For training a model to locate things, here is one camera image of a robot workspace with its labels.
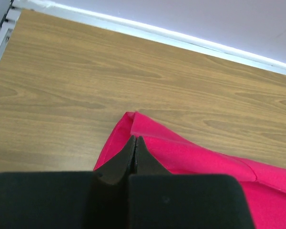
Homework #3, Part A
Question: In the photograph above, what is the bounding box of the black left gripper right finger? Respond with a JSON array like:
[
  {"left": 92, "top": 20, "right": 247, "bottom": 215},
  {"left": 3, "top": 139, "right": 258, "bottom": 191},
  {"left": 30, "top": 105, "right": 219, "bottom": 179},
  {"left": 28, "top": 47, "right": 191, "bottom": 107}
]
[{"left": 130, "top": 135, "right": 172, "bottom": 176}]

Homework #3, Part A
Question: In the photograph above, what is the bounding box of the aluminium table edge rail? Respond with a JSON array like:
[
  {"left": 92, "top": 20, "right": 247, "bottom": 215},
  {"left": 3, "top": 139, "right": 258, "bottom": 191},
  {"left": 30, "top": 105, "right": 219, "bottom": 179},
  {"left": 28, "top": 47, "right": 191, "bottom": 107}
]
[{"left": 0, "top": 0, "right": 286, "bottom": 75}]

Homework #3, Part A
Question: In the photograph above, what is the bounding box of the pink t shirt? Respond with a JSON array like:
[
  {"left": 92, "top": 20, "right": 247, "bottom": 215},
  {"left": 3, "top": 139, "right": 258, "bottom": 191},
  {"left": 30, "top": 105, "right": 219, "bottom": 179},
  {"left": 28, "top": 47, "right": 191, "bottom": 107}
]
[{"left": 95, "top": 112, "right": 286, "bottom": 229}]

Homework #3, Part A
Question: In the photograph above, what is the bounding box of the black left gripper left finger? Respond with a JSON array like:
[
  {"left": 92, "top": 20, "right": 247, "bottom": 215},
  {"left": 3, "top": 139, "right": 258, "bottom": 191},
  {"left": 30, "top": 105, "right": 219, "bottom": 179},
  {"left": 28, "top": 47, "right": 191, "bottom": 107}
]
[{"left": 84, "top": 136, "right": 136, "bottom": 229}]

